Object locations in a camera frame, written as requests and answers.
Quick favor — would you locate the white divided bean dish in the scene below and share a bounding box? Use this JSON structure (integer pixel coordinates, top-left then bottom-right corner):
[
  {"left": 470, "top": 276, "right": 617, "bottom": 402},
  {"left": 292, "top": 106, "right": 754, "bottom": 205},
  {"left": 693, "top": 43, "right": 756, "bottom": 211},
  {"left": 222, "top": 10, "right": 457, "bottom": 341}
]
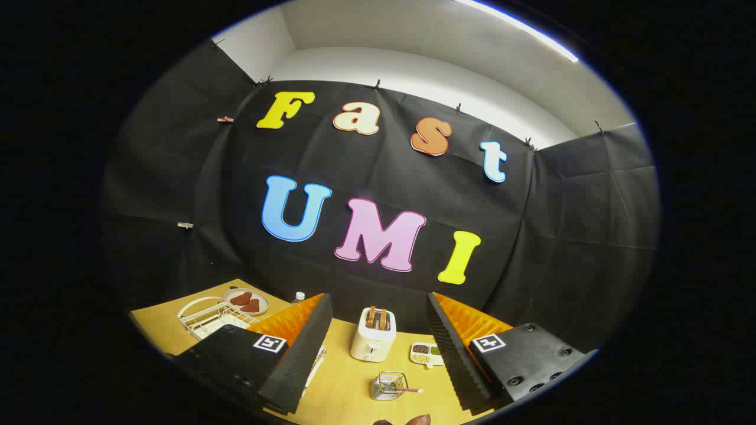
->
[{"left": 410, "top": 342, "right": 445, "bottom": 369}]

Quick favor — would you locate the white toaster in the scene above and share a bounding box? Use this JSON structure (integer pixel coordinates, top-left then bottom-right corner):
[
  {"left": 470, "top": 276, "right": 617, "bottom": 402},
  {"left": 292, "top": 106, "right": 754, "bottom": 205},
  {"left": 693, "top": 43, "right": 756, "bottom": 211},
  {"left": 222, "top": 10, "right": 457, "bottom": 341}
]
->
[{"left": 350, "top": 307, "right": 397, "bottom": 362}]

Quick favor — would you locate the small plate with meat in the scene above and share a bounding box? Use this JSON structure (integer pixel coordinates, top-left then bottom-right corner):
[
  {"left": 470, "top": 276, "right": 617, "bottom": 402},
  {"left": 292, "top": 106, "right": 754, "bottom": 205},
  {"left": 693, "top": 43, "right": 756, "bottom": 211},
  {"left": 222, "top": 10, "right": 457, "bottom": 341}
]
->
[{"left": 224, "top": 287, "right": 270, "bottom": 316}]

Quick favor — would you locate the metal wire basket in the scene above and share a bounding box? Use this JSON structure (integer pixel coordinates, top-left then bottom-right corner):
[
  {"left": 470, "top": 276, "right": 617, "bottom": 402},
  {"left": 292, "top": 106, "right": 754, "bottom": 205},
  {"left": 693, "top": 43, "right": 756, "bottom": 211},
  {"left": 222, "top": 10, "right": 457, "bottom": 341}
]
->
[{"left": 371, "top": 371, "right": 409, "bottom": 401}]

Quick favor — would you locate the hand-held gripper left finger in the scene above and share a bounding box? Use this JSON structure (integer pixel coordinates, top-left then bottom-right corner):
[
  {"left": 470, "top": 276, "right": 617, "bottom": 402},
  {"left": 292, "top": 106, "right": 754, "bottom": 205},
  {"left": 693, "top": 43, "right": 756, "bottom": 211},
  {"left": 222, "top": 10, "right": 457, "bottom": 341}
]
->
[{"left": 168, "top": 292, "right": 333, "bottom": 416}]

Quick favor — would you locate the white wire dish rack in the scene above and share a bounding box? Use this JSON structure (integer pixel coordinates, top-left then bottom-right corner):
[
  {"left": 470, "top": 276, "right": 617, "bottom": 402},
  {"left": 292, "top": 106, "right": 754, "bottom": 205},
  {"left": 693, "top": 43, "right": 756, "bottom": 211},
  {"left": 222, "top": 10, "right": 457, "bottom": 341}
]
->
[{"left": 177, "top": 297, "right": 327, "bottom": 396}]

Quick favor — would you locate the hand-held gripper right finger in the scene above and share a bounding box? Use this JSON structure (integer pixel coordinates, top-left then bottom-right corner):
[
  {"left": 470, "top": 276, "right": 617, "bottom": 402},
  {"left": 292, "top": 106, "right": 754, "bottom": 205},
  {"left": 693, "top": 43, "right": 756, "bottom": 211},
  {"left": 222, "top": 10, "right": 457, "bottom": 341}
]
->
[{"left": 425, "top": 292, "right": 598, "bottom": 414}]

